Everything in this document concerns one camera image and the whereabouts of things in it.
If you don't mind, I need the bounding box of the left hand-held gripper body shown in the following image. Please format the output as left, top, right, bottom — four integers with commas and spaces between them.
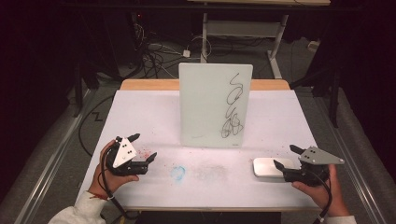
106, 135, 149, 177

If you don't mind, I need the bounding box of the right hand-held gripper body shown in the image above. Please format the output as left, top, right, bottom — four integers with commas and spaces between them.
282, 146, 346, 188

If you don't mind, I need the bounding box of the white whiteboard eraser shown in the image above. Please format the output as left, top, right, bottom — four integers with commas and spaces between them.
252, 157, 297, 178

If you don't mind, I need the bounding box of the person's left hand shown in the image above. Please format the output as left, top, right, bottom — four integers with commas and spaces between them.
88, 139, 140, 200

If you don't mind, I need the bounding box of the person's right hand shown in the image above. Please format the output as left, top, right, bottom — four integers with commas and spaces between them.
291, 163, 350, 217

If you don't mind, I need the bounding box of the white table cover sheet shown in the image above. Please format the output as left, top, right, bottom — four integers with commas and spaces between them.
76, 89, 319, 209

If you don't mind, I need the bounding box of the black metal stand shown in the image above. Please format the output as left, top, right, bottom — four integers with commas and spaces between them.
72, 60, 101, 119
289, 66, 342, 129

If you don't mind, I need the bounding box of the white scribbled whiteboard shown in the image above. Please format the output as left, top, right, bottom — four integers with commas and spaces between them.
178, 63, 254, 149

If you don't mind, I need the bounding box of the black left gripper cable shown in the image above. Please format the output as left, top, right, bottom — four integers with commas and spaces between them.
98, 143, 138, 220

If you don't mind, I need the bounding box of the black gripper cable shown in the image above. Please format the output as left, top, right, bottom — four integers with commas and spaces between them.
98, 143, 138, 220
306, 170, 333, 224

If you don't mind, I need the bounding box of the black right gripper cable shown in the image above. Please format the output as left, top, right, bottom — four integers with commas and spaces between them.
306, 170, 333, 224

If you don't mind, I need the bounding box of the black floor cable loop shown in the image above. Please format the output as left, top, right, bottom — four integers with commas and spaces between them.
78, 94, 117, 158

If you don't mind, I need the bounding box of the tangle of floor cables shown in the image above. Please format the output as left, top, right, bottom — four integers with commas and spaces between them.
129, 12, 204, 80

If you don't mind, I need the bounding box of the white metal desk frame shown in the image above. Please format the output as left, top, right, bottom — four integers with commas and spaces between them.
187, 0, 332, 79

